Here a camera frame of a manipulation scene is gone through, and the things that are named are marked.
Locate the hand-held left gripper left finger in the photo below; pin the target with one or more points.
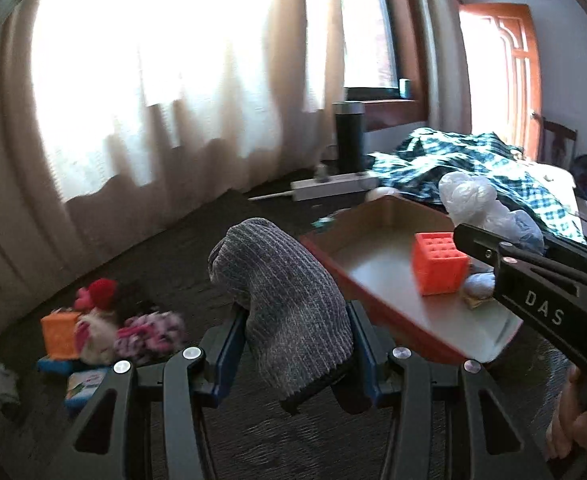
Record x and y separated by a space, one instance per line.
228 355

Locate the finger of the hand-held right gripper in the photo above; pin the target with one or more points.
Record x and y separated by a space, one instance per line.
473 237

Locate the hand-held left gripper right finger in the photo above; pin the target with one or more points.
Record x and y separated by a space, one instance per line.
368 360

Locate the red-orange perforated cube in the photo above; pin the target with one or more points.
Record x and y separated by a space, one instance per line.
438 270

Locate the grey knitted sock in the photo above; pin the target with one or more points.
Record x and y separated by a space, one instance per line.
283 300

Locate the pink patterned sock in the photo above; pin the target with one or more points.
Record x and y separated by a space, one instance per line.
148 335

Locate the red tray container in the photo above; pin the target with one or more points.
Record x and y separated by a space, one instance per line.
383 255

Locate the white plastic bag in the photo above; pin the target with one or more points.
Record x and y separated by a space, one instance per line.
473 200

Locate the small white blue bundle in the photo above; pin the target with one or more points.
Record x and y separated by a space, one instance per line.
478 284

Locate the round beige object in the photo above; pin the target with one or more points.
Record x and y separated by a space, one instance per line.
381 194

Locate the white mattress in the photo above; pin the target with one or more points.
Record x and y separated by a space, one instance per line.
558 175

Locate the dark wooden chair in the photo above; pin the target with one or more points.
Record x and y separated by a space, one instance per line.
558 142

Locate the small teal wrapper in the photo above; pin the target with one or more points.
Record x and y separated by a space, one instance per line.
323 222

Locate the white and blue packet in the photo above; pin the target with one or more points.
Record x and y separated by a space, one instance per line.
86 387

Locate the white power strip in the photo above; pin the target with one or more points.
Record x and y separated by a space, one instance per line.
333 186

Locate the black cylinder speaker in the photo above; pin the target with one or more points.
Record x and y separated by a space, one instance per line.
349 140

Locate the small dark cup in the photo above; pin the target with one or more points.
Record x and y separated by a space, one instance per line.
404 89

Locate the grey plug adapter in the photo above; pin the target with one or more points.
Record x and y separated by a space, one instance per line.
322 174

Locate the orange wooden door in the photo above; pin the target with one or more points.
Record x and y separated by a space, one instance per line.
523 70

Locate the narrow cream curtain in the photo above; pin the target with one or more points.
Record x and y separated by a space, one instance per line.
443 60

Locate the small grey sock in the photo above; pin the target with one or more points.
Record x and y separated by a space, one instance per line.
6 385

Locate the dark wooden window frame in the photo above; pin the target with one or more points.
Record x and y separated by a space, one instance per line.
408 35

